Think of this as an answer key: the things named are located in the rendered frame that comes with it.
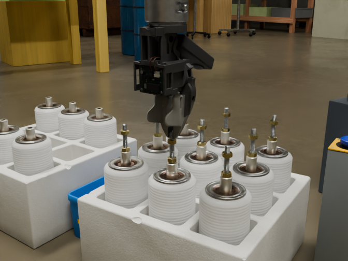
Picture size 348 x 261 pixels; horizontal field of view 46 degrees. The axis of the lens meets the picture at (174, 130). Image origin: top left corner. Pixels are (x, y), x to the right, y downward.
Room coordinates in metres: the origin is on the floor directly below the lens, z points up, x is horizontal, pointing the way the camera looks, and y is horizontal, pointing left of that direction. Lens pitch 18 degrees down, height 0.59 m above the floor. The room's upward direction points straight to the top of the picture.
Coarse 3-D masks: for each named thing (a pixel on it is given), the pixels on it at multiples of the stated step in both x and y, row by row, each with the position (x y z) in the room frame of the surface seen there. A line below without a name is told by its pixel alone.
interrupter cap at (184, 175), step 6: (162, 168) 0.77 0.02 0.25; (180, 168) 0.77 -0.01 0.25; (156, 174) 0.75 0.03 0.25; (162, 174) 0.75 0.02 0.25; (180, 174) 0.75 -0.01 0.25; (186, 174) 0.75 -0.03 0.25; (156, 180) 0.72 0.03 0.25; (162, 180) 0.72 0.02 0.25; (168, 180) 0.72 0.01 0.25; (174, 180) 0.72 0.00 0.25; (180, 180) 0.72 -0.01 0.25; (186, 180) 0.72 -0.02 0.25
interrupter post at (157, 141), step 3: (153, 138) 0.90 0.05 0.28; (156, 138) 0.89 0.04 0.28; (159, 138) 0.89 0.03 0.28; (162, 138) 0.90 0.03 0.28; (153, 141) 0.90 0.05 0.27; (156, 141) 0.89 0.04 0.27; (159, 141) 0.89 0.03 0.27; (162, 141) 0.90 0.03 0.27; (153, 144) 0.90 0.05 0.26; (156, 144) 0.89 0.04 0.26; (159, 144) 0.89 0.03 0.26; (162, 144) 0.90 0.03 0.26; (153, 147) 0.90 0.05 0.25; (156, 147) 0.89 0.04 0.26; (159, 147) 0.89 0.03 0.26; (162, 147) 0.90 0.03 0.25
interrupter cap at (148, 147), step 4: (144, 144) 0.92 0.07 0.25; (148, 144) 0.92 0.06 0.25; (152, 144) 0.92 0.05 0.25; (164, 144) 0.92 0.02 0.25; (168, 144) 0.92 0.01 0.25; (144, 148) 0.89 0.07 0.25; (148, 148) 0.89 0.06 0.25; (152, 148) 0.90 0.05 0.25; (164, 148) 0.90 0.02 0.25; (168, 148) 0.89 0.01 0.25; (148, 152) 0.87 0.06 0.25; (152, 152) 0.87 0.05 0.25; (156, 152) 0.87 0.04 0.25; (160, 152) 0.87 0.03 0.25; (164, 152) 0.87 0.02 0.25
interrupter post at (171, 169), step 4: (168, 164) 0.73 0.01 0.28; (172, 164) 0.73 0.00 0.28; (176, 164) 0.73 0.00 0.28; (168, 168) 0.73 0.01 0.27; (172, 168) 0.73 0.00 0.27; (176, 168) 0.73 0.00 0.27; (168, 172) 0.73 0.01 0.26; (172, 172) 0.73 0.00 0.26; (176, 172) 0.73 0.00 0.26; (168, 176) 0.73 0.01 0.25; (172, 176) 0.73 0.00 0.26; (176, 176) 0.73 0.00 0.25
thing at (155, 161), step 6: (138, 150) 0.90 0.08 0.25; (138, 156) 0.89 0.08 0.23; (144, 156) 0.87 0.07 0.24; (150, 156) 0.86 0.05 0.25; (156, 156) 0.86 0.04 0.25; (162, 156) 0.86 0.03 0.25; (150, 162) 0.86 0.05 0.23; (156, 162) 0.86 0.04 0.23; (162, 162) 0.86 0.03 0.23; (150, 168) 0.86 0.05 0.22; (156, 168) 0.86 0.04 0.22; (150, 174) 0.86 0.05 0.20
